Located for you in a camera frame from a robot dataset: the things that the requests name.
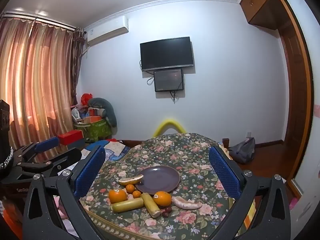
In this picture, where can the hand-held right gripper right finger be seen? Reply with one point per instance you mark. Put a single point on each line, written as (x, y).
(222, 172)

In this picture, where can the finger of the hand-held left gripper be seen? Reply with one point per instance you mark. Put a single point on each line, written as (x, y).
(46, 144)
(65, 158)

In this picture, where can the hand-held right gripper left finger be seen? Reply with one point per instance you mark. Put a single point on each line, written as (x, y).
(90, 171)

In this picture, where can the large plain orange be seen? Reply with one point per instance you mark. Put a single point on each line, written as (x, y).
(117, 196)

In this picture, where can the brown bread slice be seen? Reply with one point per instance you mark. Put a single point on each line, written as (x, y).
(130, 180)

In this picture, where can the small tangerine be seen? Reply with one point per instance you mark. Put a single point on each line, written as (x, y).
(136, 194)
(130, 188)

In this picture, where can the yellow-green sugarcane piece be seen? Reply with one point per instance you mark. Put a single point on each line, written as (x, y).
(125, 205)
(150, 205)

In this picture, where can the purple plate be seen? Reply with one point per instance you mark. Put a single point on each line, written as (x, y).
(160, 180)

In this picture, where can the large orange with sticker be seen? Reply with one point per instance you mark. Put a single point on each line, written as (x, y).
(163, 199)

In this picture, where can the dark grey box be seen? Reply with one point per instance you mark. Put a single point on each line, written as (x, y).
(77, 146)

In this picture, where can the red box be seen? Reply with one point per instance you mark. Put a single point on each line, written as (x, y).
(71, 137)

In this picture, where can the grey backpack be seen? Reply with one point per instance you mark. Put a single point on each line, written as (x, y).
(242, 150)

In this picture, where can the blue patchwork quilt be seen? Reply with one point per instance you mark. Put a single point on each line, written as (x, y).
(117, 150)

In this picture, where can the white plastic appliance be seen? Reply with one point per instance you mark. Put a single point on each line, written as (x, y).
(77, 115)

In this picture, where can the orange gift box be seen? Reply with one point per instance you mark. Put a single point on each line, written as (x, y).
(91, 119)

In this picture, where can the floral tablecloth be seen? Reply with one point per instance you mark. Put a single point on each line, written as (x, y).
(175, 150)

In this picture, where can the pink pleated curtain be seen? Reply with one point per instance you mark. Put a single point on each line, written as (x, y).
(37, 80)

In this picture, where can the red plastic bag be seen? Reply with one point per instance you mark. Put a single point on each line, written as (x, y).
(86, 98)

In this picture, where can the grey plush pillow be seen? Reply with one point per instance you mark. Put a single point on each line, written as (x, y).
(110, 112)

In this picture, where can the small black monitor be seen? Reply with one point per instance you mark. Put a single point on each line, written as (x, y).
(168, 80)

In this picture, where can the brown wooden door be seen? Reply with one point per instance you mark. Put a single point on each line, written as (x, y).
(297, 92)

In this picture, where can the white air conditioner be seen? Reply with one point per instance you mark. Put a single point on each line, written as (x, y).
(107, 31)

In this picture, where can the wooden overhead cabinet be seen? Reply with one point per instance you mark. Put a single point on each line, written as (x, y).
(260, 2)

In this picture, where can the wooden bed frame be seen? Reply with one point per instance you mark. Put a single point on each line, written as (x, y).
(130, 143)

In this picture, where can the black wall television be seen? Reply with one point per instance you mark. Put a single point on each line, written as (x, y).
(166, 52)

